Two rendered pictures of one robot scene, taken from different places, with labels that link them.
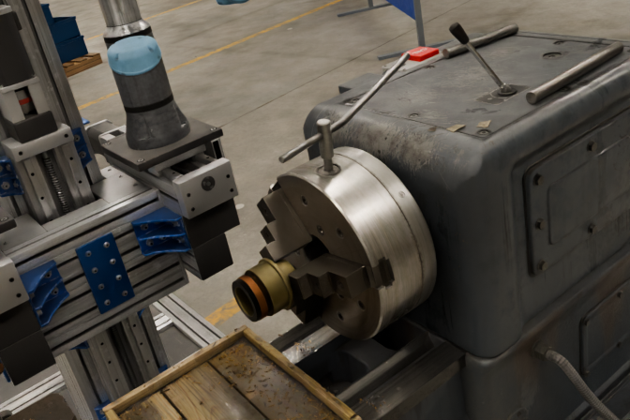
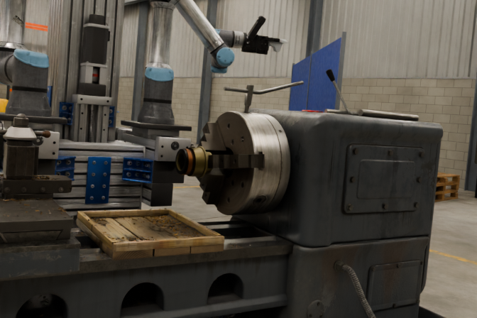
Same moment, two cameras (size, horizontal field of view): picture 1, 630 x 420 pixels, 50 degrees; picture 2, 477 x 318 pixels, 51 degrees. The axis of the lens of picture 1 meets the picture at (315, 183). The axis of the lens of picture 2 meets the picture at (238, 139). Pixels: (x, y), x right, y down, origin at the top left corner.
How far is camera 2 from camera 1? 0.69 m
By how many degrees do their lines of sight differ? 23
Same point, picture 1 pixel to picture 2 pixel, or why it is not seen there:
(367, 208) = (260, 128)
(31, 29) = (112, 46)
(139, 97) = (154, 93)
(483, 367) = (302, 250)
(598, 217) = (390, 201)
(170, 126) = (165, 114)
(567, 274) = (365, 228)
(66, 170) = (99, 121)
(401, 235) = (274, 147)
